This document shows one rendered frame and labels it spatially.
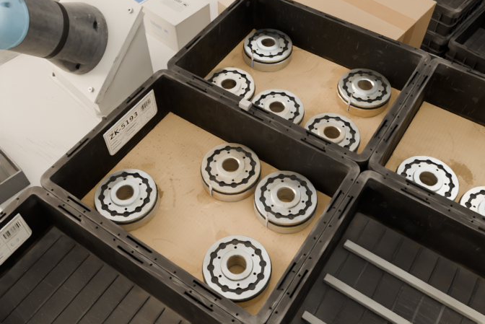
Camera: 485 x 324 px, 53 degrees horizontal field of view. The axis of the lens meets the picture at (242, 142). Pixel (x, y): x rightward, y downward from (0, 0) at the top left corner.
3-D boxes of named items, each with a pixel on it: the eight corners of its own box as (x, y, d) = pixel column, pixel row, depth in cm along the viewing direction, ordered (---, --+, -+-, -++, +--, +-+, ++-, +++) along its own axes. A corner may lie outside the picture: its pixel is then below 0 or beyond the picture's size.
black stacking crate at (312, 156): (59, 219, 83) (37, 182, 74) (169, 110, 98) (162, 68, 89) (256, 357, 69) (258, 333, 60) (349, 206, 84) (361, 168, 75)
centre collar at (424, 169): (408, 184, 81) (408, 182, 80) (418, 164, 83) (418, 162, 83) (437, 198, 79) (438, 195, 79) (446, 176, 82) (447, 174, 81)
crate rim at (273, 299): (39, 189, 75) (34, 180, 73) (164, 75, 90) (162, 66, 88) (258, 339, 61) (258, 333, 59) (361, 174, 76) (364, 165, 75)
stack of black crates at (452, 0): (333, 61, 203) (351, -36, 167) (373, 27, 216) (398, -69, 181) (417, 110, 186) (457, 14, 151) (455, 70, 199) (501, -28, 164)
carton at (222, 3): (248, 45, 126) (249, 22, 120) (218, 24, 131) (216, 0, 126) (291, 19, 133) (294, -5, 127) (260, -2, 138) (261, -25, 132)
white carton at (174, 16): (128, 21, 132) (121, -8, 125) (160, 1, 138) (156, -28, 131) (178, 54, 124) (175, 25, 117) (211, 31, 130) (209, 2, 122)
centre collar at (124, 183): (104, 197, 79) (102, 195, 79) (124, 177, 82) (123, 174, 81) (126, 212, 78) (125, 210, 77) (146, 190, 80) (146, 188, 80)
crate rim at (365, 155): (164, 75, 90) (162, 65, 88) (252, -7, 105) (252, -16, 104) (361, 174, 76) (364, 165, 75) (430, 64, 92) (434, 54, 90)
